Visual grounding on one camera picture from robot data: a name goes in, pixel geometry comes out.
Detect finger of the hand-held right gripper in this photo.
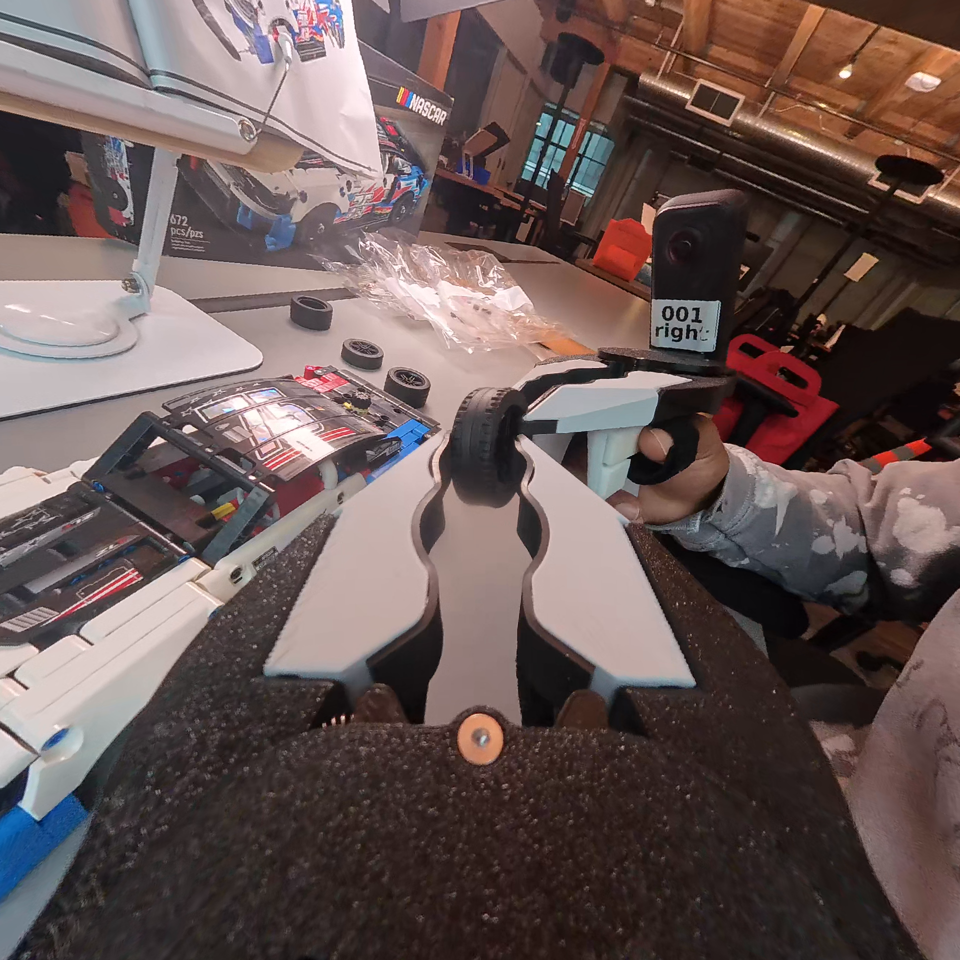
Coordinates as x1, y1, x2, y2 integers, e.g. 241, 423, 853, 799
517, 369, 695, 439
512, 357, 627, 436

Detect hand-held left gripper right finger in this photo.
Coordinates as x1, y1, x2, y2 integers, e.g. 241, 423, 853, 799
517, 435, 699, 693

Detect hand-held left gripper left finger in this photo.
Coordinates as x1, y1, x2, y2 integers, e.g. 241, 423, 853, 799
262, 431, 456, 685

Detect black toy car tire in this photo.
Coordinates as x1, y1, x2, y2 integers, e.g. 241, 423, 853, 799
449, 385, 531, 508

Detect person's right forearm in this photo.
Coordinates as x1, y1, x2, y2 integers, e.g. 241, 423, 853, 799
690, 442, 960, 625

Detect person's right hand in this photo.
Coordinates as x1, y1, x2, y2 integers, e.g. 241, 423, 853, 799
606, 412, 734, 528

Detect orange plastic bin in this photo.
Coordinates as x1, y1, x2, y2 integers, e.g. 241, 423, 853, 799
591, 216, 655, 284

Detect clear plastic bags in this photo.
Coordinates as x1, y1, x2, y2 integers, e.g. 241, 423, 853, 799
309, 230, 595, 355

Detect window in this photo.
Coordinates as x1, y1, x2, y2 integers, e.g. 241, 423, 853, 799
516, 111, 618, 205

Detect red plastic carrier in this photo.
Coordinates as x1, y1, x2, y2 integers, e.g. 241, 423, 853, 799
718, 333, 841, 468

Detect toy brick race car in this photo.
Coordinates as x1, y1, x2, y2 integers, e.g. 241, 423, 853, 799
0, 363, 445, 901

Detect toy car box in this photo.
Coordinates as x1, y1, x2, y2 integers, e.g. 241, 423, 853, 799
82, 41, 456, 273

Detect white book stand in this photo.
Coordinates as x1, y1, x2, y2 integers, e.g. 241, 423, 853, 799
0, 0, 265, 419

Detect person's grey patterned sweatshirt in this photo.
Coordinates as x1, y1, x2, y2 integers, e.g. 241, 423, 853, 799
810, 592, 960, 960

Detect open instruction booklet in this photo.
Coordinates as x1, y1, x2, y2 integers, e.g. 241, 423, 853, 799
0, 0, 385, 179

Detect metal air duct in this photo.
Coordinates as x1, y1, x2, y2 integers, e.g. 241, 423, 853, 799
636, 69, 960, 220

